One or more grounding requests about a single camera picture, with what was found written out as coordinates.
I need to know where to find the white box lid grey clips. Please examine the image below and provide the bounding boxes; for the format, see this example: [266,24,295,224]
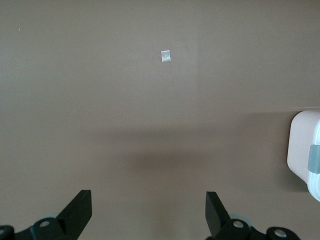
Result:
[305,117,320,203]

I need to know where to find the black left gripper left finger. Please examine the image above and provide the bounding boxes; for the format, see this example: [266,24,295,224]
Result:
[0,189,92,240]

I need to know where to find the small tape marker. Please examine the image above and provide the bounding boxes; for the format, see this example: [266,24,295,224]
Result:
[160,49,172,63]

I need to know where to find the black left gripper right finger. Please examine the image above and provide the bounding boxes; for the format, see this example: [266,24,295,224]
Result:
[205,191,301,240]

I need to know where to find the pink plastic box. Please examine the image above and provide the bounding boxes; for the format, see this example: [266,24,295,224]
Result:
[286,109,320,187]

